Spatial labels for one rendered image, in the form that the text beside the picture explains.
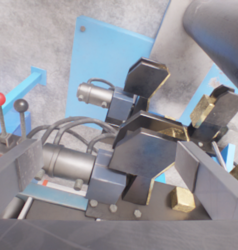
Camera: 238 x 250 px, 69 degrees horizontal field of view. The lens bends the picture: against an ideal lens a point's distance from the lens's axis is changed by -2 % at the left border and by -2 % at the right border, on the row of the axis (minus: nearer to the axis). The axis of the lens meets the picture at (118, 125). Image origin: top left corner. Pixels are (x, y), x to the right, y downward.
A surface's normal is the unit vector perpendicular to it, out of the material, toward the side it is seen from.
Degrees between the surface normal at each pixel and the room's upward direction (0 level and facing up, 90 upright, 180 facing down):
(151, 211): 90
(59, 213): 90
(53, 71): 0
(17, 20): 0
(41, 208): 90
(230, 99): 0
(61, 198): 90
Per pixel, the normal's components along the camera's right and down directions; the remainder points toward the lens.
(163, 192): 0.27, -0.73
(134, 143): -0.11, 0.62
